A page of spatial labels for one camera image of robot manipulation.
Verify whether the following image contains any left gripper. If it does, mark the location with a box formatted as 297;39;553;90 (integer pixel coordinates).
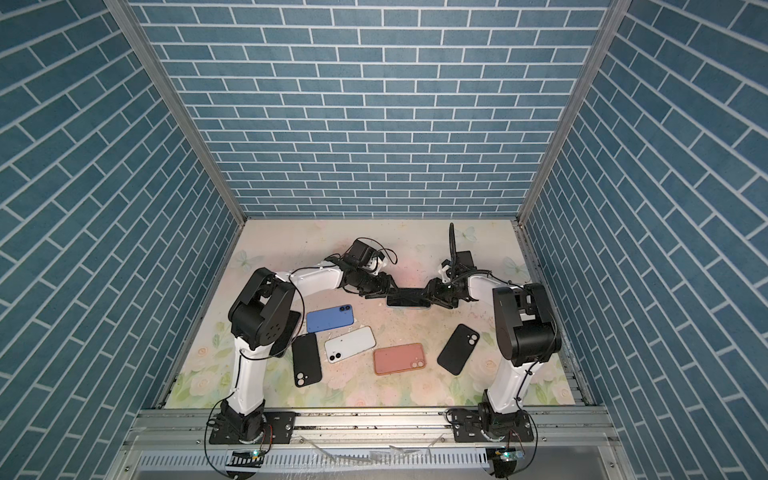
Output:
353;268;402;298

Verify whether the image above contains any black phone purple edge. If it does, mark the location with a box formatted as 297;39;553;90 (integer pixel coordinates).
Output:
386;288;432;308

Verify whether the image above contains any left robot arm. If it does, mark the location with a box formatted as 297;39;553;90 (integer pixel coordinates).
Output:
227;262;395;416

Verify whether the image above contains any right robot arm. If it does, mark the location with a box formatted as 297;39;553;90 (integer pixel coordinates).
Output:
423;272;562;429

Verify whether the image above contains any blue phone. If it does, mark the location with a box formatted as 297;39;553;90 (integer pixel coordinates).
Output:
306;304;354;333

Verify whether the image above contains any black phone case right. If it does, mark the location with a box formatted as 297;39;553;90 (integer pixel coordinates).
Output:
437;324;479;376

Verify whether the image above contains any black phone case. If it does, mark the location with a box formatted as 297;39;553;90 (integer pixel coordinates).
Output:
437;324;479;376
291;333;322;388

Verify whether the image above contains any white phone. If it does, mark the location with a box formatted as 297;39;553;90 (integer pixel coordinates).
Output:
324;326;376;364

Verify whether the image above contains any pink phone case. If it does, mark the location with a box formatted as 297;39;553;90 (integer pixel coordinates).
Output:
373;343;426;376

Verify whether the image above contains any black phone case left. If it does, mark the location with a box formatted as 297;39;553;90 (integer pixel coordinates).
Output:
291;333;322;388

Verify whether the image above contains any black phone far left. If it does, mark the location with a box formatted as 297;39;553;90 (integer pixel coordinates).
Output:
269;310;301;358

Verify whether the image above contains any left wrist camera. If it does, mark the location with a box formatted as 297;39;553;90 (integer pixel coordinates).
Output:
342;239;385;272

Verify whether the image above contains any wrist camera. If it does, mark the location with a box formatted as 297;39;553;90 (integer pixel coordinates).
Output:
342;239;385;272
439;251;477;283

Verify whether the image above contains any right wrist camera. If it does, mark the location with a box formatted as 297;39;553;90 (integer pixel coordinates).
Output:
439;251;477;283

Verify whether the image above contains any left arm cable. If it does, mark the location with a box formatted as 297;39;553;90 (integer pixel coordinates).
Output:
202;263;307;463

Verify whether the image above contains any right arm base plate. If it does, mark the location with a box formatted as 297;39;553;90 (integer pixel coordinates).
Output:
444;404;535;443

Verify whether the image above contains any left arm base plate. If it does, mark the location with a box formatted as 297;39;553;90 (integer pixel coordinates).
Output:
207;411;297;445

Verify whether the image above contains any aluminium front rail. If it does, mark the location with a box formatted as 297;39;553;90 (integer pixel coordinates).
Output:
125;405;620;451

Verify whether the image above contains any white slotted cable duct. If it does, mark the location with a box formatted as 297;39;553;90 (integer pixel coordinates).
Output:
138;448;489;473

